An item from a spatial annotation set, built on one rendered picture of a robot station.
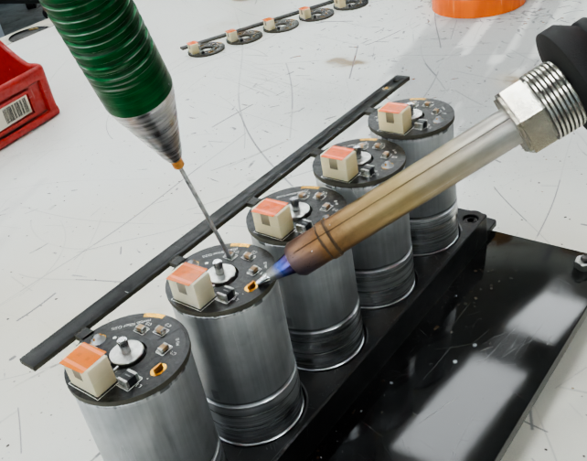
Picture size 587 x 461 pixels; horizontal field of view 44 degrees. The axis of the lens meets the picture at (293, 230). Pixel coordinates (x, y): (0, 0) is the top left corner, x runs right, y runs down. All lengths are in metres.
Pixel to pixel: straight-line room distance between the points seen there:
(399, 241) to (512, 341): 0.04
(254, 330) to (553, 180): 0.18
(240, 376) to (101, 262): 0.14
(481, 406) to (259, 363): 0.06
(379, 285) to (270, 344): 0.05
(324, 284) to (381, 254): 0.03
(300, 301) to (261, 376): 0.02
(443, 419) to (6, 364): 0.15
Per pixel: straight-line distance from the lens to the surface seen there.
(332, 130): 0.22
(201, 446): 0.16
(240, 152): 0.35
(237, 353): 0.16
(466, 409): 0.20
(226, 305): 0.15
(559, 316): 0.22
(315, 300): 0.18
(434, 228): 0.22
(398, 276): 0.21
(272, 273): 0.15
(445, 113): 0.22
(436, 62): 0.42
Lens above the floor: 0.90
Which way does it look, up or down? 33 degrees down
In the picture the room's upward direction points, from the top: 11 degrees counter-clockwise
